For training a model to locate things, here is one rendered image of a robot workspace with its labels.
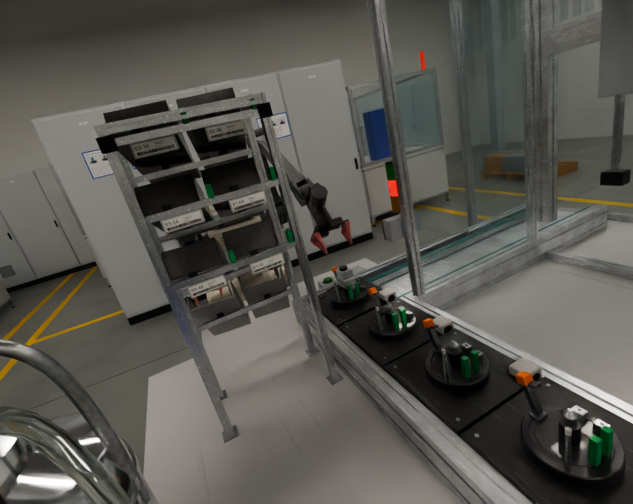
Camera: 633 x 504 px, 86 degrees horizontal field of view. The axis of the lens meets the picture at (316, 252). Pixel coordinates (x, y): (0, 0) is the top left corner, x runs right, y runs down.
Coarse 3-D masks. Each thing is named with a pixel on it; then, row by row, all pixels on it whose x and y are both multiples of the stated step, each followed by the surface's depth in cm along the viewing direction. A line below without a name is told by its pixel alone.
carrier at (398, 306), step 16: (400, 304) 111; (352, 320) 109; (368, 320) 107; (384, 320) 101; (400, 320) 99; (416, 320) 101; (448, 320) 94; (352, 336) 101; (368, 336) 99; (384, 336) 95; (400, 336) 94; (416, 336) 94; (368, 352) 92; (384, 352) 91; (400, 352) 89; (384, 368) 86
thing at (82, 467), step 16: (0, 416) 13; (16, 416) 13; (32, 416) 13; (0, 432) 13; (16, 432) 13; (32, 432) 13; (48, 432) 13; (64, 432) 13; (48, 448) 13; (64, 448) 13; (80, 448) 13; (64, 464) 13; (80, 464) 13; (96, 464) 13; (80, 480) 13; (96, 480) 13; (112, 480) 14; (96, 496) 13; (112, 496) 13; (128, 496) 14
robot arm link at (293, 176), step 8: (264, 136) 138; (248, 144) 140; (264, 144) 136; (264, 152) 136; (280, 152) 133; (288, 168) 128; (288, 176) 126; (296, 176) 125; (304, 176) 125; (296, 184) 123; (304, 184) 124; (312, 184) 123; (304, 192) 121
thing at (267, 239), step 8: (256, 224) 88; (264, 224) 88; (224, 232) 87; (232, 232) 87; (240, 232) 87; (248, 232) 87; (256, 232) 88; (264, 232) 88; (272, 232) 88; (224, 240) 86; (232, 240) 87; (240, 240) 87; (248, 240) 87; (256, 240) 87; (264, 240) 88; (272, 240) 88; (232, 248) 86; (240, 248) 87; (248, 248) 87; (264, 248) 87; (240, 256) 86; (248, 264) 106
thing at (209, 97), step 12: (192, 96) 77; (204, 96) 77; (216, 96) 77; (228, 96) 78; (192, 120) 76; (192, 132) 77; (204, 132) 79; (192, 144) 83; (204, 144) 84; (216, 144) 86; (228, 144) 88; (240, 144) 90; (204, 156) 90; (216, 156) 93
